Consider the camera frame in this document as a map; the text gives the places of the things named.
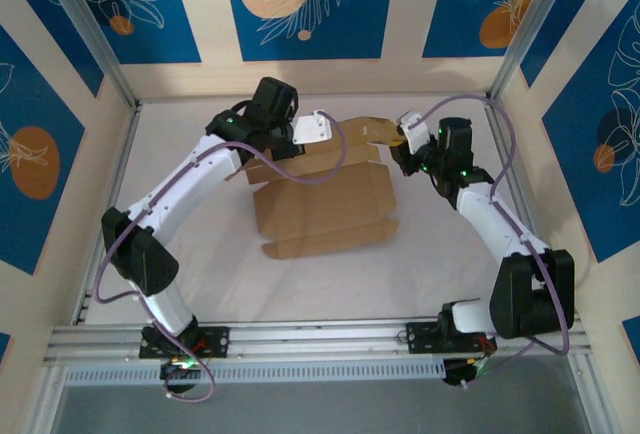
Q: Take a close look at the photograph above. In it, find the brown cardboard box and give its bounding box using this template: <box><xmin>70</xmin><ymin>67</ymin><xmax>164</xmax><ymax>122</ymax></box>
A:
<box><xmin>224</xmin><ymin>114</ymin><xmax>402</xmax><ymax>261</ymax></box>

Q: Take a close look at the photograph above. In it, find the blue print with cream circle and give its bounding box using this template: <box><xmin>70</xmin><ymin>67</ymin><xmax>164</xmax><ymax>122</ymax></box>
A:
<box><xmin>220</xmin><ymin>0</ymin><xmax>399</xmax><ymax>62</ymax></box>

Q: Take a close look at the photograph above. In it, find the blue print with dark circle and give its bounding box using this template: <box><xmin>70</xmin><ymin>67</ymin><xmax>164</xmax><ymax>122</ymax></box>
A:
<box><xmin>541</xmin><ymin>0</ymin><xmax>640</xmax><ymax>264</ymax></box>

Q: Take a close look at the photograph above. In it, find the blue print with orange fruit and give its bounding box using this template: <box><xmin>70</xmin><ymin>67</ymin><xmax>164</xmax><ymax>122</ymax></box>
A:
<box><xmin>421</xmin><ymin>0</ymin><xmax>615</xmax><ymax>60</ymax></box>

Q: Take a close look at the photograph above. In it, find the blue print with white flowers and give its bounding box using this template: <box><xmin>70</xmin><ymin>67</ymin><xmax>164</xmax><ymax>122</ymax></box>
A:
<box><xmin>63</xmin><ymin>0</ymin><xmax>202</xmax><ymax>65</ymax></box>

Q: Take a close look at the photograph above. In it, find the black controller board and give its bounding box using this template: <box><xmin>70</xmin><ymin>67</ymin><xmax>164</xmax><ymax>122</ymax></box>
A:
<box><xmin>441</xmin><ymin>355</ymin><xmax>497</xmax><ymax>389</ymax></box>
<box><xmin>158</xmin><ymin>357</ymin><xmax>202</xmax><ymax>396</ymax></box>

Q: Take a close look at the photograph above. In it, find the blue print with orange oval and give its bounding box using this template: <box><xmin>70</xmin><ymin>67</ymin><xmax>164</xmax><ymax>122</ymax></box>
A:
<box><xmin>0</xmin><ymin>23</ymin><xmax>87</xmax><ymax>276</ymax></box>

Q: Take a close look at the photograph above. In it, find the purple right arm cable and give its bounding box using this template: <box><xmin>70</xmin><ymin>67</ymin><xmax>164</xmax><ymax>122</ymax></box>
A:
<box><xmin>406</xmin><ymin>94</ymin><xmax>574</xmax><ymax>391</ymax></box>

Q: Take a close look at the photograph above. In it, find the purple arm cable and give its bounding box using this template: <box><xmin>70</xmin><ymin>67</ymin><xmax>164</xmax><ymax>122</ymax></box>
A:
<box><xmin>406</xmin><ymin>94</ymin><xmax>574</xmax><ymax>391</ymax></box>
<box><xmin>91</xmin><ymin>109</ymin><xmax>350</xmax><ymax>403</ymax></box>

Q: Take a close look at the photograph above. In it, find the aluminium table side rail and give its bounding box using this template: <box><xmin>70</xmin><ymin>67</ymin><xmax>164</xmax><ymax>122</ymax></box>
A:
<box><xmin>481</xmin><ymin>95</ymin><xmax>587</xmax><ymax>326</ymax></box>
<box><xmin>71</xmin><ymin>102</ymin><xmax>143</xmax><ymax>326</ymax></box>

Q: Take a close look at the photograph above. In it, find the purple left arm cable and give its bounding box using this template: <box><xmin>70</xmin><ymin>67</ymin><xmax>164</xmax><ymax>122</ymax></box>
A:
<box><xmin>91</xmin><ymin>109</ymin><xmax>350</xmax><ymax>403</ymax></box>

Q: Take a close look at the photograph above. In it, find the aluminium frame post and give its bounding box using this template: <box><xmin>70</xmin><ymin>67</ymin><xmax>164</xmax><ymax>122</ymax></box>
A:
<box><xmin>486</xmin><ymin>0</ymin><xmax>587</xmax><ymax>104</ymax></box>
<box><xmin>36</xmin><ymin>0</ymin><xmax>142</xmax><ymax>111</ymax></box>

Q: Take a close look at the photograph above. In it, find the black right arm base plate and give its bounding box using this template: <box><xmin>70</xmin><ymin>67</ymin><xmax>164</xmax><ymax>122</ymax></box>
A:
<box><xmin>405</xmin><ymin>320</ymin><xmax>499</xmax><ymax>356</ymax></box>

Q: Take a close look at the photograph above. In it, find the aluminium frame cross rail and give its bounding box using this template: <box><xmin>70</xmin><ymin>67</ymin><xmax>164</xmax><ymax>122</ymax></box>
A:
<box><xmin>42</xmin><ymin>317</ymin><xmax>595</xmax><ymax>368</ymax></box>

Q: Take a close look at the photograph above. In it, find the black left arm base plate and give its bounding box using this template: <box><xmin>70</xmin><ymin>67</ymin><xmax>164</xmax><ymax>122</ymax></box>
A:
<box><xmin>138</xmin><ymin>325</ymin><xmax>233</xmax><ymax>360</ymax></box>

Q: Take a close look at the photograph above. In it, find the grey slotted cable duct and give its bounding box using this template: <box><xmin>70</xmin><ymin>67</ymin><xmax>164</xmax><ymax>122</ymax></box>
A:
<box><xmin>63</xmin><ymin>359</ymin><xmax>447</xmax><ymax>387</ymax></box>

